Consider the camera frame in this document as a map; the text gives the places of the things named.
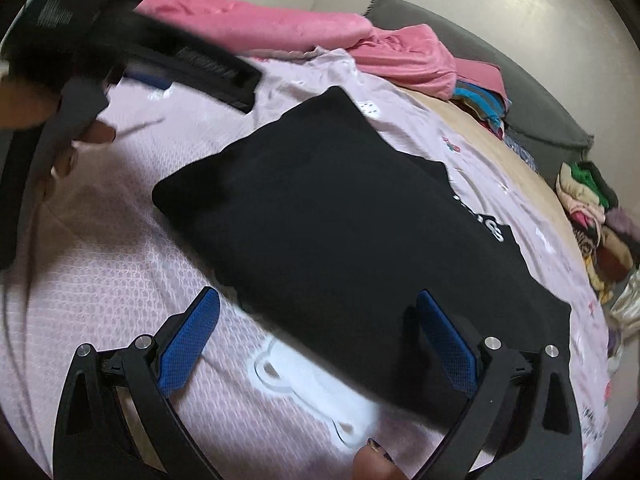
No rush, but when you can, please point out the lilac printed bed sheet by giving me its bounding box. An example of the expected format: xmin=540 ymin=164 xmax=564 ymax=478
xmin=0 ymin=47 xmax=622 ymax=480

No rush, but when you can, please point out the tan bed sheet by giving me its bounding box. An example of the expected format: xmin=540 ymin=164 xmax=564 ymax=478
xmin=400 ymin=87 xmax=603 ymax=306

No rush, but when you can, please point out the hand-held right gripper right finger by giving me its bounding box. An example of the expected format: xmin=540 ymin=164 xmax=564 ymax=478
xmin=414 ymin=289 xmax=584 ymax=480

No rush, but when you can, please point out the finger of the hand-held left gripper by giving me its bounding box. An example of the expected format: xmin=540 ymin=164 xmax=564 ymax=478
xmin=122 ymin=62 xmax=174 ymax=92
xmin=115 ymin=24 xmax=264 ymax=114

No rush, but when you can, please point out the dark patterned cloth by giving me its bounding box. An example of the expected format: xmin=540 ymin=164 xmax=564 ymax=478
xmin=501 ymin=131 xmax=539 ymax=174

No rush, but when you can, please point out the pink folded cloth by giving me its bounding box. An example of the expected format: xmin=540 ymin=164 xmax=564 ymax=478
xmin=451 ymin=57 xmax=512 ymax=111

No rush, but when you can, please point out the striped colourful cloth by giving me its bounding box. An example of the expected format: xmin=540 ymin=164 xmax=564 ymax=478
xmin=451 ymin=80 xmax=514 ymax=137

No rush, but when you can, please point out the black t-shirt with orange print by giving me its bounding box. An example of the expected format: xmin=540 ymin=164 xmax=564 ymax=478
xmin=151 ymin=85 xmax=573 ymax=433

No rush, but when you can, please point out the pile of mixed clothes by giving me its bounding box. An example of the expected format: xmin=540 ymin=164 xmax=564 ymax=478
xmin=556 ymin=160 xmax=640 ymax=361

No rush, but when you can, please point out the person's left hand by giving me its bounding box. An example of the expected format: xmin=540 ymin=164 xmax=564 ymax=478
xmin=0 ymin=76 xmax=117 ymax=202

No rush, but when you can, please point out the pink fleece blanket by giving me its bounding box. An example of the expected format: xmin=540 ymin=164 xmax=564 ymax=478
xmin=135 ymin=0 xmax=458 ymax=102

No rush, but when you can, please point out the person's right hand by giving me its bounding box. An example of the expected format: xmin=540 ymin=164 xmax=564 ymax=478
xmin=351 ymin=437 xmax=417 ymax=480

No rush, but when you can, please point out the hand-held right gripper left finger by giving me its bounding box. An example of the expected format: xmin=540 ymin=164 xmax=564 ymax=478
xmin=51 ymin=286 xmax=221 ymax=480

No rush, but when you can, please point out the grey headboard cover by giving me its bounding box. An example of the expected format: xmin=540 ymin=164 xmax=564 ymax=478
xmin=366 ymin=0 xmax=597 ymax=187

